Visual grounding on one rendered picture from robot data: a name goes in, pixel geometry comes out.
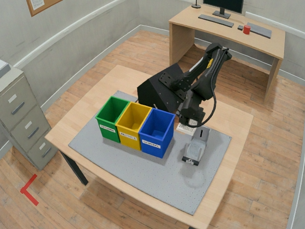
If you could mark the blue bin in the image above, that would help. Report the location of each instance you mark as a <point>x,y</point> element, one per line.
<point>157,132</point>

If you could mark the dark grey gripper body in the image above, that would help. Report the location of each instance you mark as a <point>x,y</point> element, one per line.
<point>199,117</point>

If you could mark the green bin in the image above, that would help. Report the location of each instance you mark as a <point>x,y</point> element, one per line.
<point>108,116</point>

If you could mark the yellow open bin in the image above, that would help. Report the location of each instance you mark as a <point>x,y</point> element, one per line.
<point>130,123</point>

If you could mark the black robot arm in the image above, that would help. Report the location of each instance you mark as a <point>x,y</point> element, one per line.
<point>193,93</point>

